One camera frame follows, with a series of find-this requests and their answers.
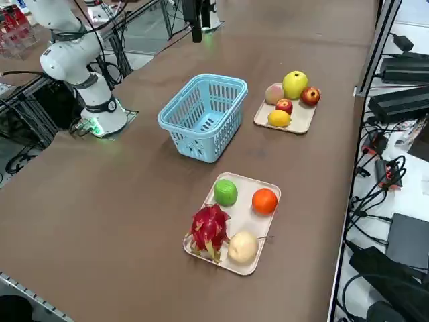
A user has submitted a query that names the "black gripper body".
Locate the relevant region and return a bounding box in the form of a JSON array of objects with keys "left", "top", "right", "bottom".
[{"left": 182, "top": 0, "right": 215, "bottom": 25}]

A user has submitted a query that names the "small red apple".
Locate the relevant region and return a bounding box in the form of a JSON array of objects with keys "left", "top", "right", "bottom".
[{"left": 275, "top": 98, "right": 294, "bottom": 116}]

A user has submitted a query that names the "green apple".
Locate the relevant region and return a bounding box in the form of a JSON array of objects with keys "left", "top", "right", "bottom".
[{"left": 213, "top": 178, "right": 239, "bottom": 207}]

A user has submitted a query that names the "light blue plastic basket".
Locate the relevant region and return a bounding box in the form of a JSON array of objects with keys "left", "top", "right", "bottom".
[{"left": 157, "top": 73, "right": 249, "bottom": 164}]

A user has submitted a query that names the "yellow lemon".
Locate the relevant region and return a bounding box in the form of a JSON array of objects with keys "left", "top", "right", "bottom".
[{"left": 267, "top": 109, "right": 292, "bottom": 128}]

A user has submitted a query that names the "beige plastic tray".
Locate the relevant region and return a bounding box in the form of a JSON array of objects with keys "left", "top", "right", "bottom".
[
  {"left": 253, "top": 97, "right": 318, "bottom": 136},
  {"left": 182, "top": 172, "right": 282, "bottom": 277}
]

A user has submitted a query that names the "orange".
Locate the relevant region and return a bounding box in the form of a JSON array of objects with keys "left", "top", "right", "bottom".
[{"left": 251, "top": 188, "right": 279, "bottom": 215}]

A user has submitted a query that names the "pink green peach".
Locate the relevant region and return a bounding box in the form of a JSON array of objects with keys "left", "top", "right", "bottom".
[{"left": 264, "top": 83, "right": 286, "bottom": 105}]

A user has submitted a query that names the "large yellow green pear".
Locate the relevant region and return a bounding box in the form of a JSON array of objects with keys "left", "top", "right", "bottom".
[{"left": 282, "top": 70, "right": 309, "bottom": 101}]

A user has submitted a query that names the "red pomegranate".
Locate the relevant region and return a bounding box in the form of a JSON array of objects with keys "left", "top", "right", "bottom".
[{"left": 300, "top": 87, "right": 322, "bottom": 107}]

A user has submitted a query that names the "clear shelf with red packets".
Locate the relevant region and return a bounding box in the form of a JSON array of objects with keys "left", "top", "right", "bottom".
[{"left": 0, "top": 6, "right": 38, "bottom": 58}]

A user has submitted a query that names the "red dragon fruit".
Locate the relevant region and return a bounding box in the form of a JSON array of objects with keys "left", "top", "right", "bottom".
[{"left": 184, "top": 203, "right": 232, "bottom": 264}]

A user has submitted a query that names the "small black power adapter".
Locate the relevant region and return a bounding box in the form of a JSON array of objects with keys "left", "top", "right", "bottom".
[{"left": 391, "top": 33, "right": 415, "bottom": 52}]

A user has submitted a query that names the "long black box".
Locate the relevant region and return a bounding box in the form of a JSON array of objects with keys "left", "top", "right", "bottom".
[
  {"left": 368, "top": 85, "right": 429, "bottom": 121},
  {"left": 380, "top": 52, "right": 429, "bottom": 83}
]

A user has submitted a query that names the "black and red device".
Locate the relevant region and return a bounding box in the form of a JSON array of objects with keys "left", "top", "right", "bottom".
[
  {"left": 361, "top": 132, "right": 389, "bottom": 156},
  {"left": 374, "top": 160, "right": 403, "bottom": 191}
]

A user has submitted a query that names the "pale beige pear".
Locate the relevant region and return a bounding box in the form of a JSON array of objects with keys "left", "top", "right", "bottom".
[{"left": 228, "top": 231, "right": 275, "bottom": 266}]

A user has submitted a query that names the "printed magazine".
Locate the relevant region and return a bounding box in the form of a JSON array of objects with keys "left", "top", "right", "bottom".
[{"left": 394, "top": 115, "right": 429, "bottom": 148}]

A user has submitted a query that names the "dark grey flat box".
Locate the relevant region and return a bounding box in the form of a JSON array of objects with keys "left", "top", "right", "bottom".
[{"left": 385, "top": 213, "right": 429, "bottom": 269}]

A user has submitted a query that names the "large black equipment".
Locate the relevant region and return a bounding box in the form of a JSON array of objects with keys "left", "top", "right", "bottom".
[{"left": 348, "top": 246, "right": 429, "bottom": 322}]

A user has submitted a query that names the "aluminium frame post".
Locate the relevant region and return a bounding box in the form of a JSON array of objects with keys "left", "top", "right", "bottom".
[{"left": 354, "top": 0, "right": 403, "bottom": 98}]

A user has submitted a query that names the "aluminium table edge rail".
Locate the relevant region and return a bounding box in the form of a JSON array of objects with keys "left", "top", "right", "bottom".
[{"left": 0, "top": 270, "right": 74, "bottom": 322}]

